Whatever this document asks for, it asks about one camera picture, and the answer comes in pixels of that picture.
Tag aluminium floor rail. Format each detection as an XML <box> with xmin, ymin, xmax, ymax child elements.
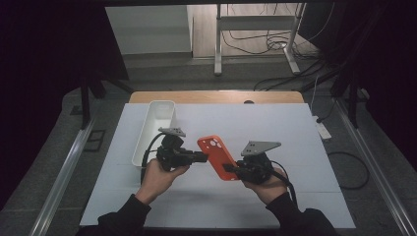
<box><xmin>29</xmin><ymin>118</ymin><xmax>96</xmax><ymax>236</ymax></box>
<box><xmin>333</xmin><ymin>97</ymin><xmax>417</xmax><ymax>236</ymax></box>

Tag left hand-held gripper cable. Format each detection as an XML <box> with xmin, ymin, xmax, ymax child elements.
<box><xmin>140</xmin><ymin>132</ymin><xmax>165</xmax><ymax>185</ymax></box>

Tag white cabinet panel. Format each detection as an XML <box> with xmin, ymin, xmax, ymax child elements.
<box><xmin>104</xmin><ymin>4</ymin><xmax>194</xmax><ymax>56</ymax></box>

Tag black metal stand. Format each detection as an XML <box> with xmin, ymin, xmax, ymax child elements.
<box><xmin>79</xmin><ymin>73</ymin><xmax>134</xmax><ymax>131</ymax></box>
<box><xmin>329</xmin><ymin>63</ymin><xmax>363</xmax><ymax>130</ymax></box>

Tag right hand-held gripper cable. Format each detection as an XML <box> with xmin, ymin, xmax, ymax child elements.
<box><xmin>269</xmin><ymin>159</ymin><xmax>299</xmax><ymax>208</ymax></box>

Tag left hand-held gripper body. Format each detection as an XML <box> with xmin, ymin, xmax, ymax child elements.
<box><xmin>155</xmin><ymin>126</ymin><xmax>195</xmax><ymax>173</ymax></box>

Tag wooden table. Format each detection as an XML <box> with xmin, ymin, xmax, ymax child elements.
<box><xmin>128</xmin><ymin>89</ymin><xmax>306</xmax><ymax>105</ymax></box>

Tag orange phone case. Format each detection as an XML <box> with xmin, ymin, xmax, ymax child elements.
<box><xmin>196</xmin><ymin>134</ymin><xmax>241</xmax><ymax>182</ymax></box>

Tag white table cover sheet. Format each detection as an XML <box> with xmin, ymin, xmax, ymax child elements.
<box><xmin>79</xmin><ymin>102</ymin><xmax>357</xmax><ymax>230</ymax></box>

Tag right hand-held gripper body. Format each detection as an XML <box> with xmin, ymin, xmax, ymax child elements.
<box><xmin>236</xmin><ymin>140</ymin><xmax>282</xmax><ymax>186</ymax></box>

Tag black square floor plates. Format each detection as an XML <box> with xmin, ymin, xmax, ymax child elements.
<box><xmin>83</xmin><ymin>129</ymin><xmax>107</xmax><ymax>153</ymax></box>

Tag white metal desk frame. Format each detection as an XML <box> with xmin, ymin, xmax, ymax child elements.
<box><xmin>213</xmin><ymin>2</ymin><xmax>308</xmax><ymax>77</ymax></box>

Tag black looped floor cable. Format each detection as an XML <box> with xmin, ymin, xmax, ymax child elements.
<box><xmin>327</xmin><ymin>150</ymin><xmax>371</xmax><ymax>191</ymax></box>

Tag white power strip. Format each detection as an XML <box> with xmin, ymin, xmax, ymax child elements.
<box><xmin>312</xmin><ymin>114</ymin><xmax>333</xmax><ymax>142</ymax></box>

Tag dark curtain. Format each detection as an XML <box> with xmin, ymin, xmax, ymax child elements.
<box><xmin>0</xmin><ymin>0</ymin><xmax>130</xmax><ymax>210</ymax></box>
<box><xmin>298</xmin><ymin>0</ymin><xmax>417</xmax><ymax>173</ymax></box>

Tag person's right hand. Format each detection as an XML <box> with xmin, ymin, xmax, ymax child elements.
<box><xmin>241</xmin><ymin>166</ymin><xmax>290</xmax><ymax>207</ymax></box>

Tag person's left hand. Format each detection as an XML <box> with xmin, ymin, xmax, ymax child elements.
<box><xmin>135</xmin><ymin>157</ymin><xmax>191</xmax><ymax>207</ymax></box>

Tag hand-held gripper cable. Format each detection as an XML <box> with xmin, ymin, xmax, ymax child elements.
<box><xmin>269</xmin><ymin>159</ymin><xmax>299</xmax><ymax>208</ymax></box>
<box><xmin>140</xmin><ymin>132</ymin><xmax>165</xmax><ymax>185</ymax></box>

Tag tangle of black floor cables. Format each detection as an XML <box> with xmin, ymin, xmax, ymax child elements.
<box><xmin>220</xmin><ymin>3</ymin><xmax>338</xmax><ymax>92</ymax></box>

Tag white plastic storage bin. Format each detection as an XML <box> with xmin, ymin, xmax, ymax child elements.
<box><xmin>131</xmin><ymin>99</ymin><xmax>177</xmax><ymax>169</ymax></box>

